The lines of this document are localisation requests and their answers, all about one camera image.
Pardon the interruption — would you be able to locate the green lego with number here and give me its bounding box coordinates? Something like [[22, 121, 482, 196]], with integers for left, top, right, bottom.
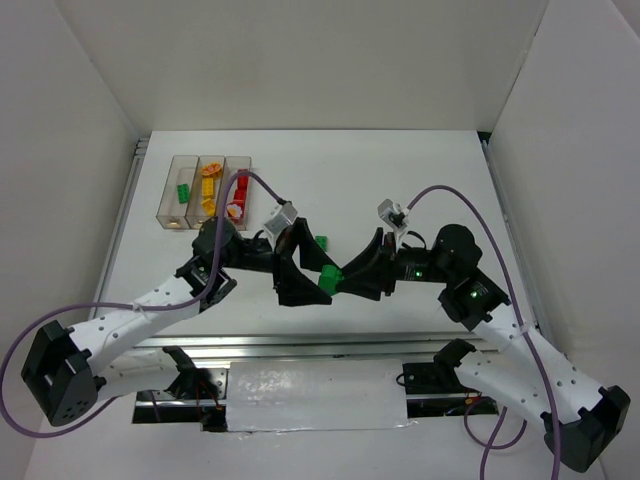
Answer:
[[318, 264, 343, 296]]

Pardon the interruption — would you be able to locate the red white flower lego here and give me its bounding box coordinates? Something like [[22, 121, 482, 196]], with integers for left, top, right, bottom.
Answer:
[[226, 201, 245, 221]]

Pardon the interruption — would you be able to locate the red rounded lego piece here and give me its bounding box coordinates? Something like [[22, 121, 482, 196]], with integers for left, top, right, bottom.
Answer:
[[233, 189, 247, 203]]

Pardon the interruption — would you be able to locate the red rectangular lego brick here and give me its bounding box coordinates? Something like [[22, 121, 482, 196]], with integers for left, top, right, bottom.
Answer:
[[237, 176, 249, 190]]

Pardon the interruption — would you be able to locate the yellow rounded lego brick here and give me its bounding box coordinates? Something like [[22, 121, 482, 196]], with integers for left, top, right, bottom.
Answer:
[[201, 162, 223, 179]]

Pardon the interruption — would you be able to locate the green lego plate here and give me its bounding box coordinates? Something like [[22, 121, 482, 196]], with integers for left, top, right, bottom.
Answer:
[[176, 183, 190, 205]]

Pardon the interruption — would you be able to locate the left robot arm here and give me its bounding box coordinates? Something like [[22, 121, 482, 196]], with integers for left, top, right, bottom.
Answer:
[[21, 217, 332, 427]]

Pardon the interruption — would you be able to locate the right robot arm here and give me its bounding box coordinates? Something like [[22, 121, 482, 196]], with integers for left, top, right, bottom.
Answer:
[[337, 224, 631, 473]]

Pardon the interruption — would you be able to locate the small green square lego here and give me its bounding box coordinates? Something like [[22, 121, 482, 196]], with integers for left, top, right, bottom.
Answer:
[[315, 236, 328, 252]]

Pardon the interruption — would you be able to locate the middle clear container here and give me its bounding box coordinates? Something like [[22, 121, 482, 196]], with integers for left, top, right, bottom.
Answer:
[[186, 155, 225, 229]]

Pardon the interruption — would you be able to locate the white taped cover panel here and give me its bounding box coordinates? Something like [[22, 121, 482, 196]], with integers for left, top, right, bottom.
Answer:
[[226, 359, 409, 432]]

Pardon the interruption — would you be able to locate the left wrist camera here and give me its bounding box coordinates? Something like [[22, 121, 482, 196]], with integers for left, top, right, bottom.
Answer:
[[262, 201, 298, 244]]

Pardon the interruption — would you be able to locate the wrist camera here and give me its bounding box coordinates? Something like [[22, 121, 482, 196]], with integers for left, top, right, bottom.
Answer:
[[262, 201, 298, 244], [377, 199, 409, 243]]

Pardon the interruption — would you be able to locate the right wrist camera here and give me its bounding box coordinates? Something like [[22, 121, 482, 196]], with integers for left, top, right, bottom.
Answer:
[[377, 199, 409, 243]]

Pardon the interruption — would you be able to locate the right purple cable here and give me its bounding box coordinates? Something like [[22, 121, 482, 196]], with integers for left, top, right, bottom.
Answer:
[[407, 184, 564, 480]]

